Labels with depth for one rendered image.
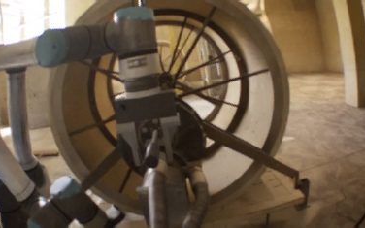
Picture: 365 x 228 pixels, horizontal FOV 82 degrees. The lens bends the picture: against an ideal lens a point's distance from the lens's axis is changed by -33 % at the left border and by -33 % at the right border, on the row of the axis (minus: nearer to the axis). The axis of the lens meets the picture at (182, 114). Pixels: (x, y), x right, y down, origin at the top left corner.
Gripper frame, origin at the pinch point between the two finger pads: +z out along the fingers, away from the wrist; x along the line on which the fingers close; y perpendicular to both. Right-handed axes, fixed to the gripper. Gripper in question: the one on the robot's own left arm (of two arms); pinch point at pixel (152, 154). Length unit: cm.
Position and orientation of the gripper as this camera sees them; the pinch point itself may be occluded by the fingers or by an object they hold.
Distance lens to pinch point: 66.5
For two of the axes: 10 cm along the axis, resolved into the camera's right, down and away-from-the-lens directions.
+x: 9.9, -1.4, 0.2
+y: 0.5, 1.9, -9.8
